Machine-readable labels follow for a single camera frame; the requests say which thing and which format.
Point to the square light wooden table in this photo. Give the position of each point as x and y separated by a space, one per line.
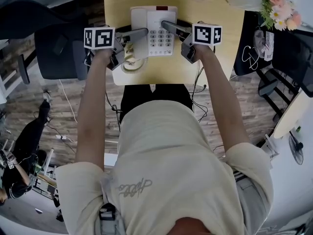
185 67

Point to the grey cloth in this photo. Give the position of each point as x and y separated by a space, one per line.
258 38

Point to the person's left forearm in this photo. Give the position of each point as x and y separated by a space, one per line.
93 101

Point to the black standing fan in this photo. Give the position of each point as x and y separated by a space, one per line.
296 149

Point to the white power strip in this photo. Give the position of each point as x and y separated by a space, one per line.
61 137

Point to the black mesh office chair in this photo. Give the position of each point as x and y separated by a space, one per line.
293 57

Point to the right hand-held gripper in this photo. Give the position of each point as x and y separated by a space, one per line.
203 34

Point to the black padded office chair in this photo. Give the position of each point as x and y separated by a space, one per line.
56 55

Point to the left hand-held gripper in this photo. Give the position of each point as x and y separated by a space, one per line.
102 38

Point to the white telephone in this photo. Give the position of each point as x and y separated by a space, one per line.
156 16

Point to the person's torso cream t-shirt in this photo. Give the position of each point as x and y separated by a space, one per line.
166 160

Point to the person's right forearm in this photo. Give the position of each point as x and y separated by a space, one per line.
220 94

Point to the person's legs black trousers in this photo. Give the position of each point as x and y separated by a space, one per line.
137 99

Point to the pink flower bouquet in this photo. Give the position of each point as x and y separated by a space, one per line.
278 6

